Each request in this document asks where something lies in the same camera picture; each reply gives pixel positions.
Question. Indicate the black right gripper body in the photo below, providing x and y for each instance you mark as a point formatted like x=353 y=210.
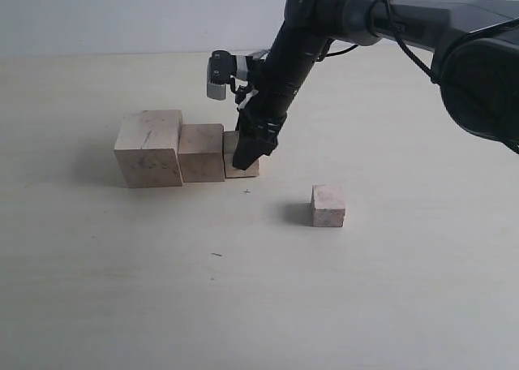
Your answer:
x=288 y=63

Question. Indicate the second largest wooden cube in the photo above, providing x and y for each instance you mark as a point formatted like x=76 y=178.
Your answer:
x=200 y=153

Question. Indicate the smallest wooden cube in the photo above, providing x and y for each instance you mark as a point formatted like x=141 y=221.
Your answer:
x=328 y=206

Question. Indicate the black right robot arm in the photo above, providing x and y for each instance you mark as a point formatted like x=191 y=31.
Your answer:
x=474 y=44

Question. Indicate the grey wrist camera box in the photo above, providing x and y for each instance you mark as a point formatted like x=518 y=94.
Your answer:
x=236 y=72

